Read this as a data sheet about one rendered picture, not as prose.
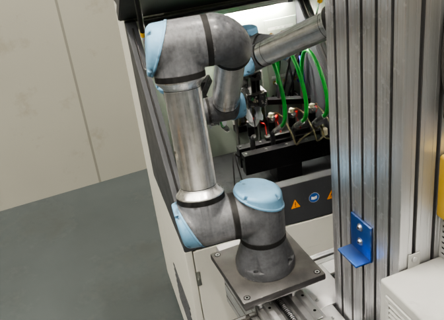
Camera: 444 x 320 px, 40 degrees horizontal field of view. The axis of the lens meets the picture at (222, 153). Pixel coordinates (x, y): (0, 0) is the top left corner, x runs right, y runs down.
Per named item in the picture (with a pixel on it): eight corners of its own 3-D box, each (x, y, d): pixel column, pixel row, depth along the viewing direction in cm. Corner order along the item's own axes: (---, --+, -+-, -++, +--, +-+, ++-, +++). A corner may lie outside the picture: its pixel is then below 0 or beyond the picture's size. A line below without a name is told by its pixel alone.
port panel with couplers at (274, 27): (272, 97, 246) (266, 22, 231) (269, 94, 249) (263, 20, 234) (302, 90, 248) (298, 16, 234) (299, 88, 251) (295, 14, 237)
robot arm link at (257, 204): (292, 240, 146) (289, 192, 140) (238, 251, 145) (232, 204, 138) (279, 213, 157) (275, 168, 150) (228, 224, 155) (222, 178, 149)
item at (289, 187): (195, 250, 205) (189, 211, 197) (193, 242, 209) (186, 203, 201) (363, 205, 217) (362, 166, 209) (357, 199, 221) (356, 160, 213)
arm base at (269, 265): (306, 270, 151) (304, 237, 147) (251, 289, 147) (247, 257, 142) (278, 239, 164) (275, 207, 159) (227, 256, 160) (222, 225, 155)
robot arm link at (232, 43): (253, -5, 132) (238, 92, 178) (204, 2, 131) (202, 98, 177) (265, 40, 129) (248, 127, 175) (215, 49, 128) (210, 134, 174)
